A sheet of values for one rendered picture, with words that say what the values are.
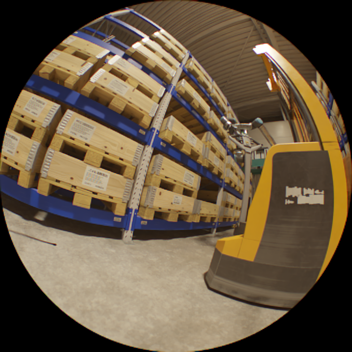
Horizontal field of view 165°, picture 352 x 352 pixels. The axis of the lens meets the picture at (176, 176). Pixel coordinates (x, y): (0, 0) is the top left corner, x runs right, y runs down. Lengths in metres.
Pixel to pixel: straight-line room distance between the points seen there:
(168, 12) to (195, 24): 1.47
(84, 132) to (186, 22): 6.97
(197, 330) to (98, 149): 1.24
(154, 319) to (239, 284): 0.44
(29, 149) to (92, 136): 0.56
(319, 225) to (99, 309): 0.97
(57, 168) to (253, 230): 1.28
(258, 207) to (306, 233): 0.30
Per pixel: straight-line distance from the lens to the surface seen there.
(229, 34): 7.42
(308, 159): 0.74
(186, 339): 0.58
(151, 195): 1.22
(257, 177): 2.41
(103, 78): 1.39
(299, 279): 0.76
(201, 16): 7.32
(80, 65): 1.49
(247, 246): 0.67
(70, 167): 1.03
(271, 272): 0.71
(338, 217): 0.82
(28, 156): 1.12
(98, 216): 1.14
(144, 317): 0.60
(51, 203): 1.14
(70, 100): 1.29
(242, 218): 1.17
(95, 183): 1.03
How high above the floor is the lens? 0.50
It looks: 13 degrees up
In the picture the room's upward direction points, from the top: 12 degrees clockwise
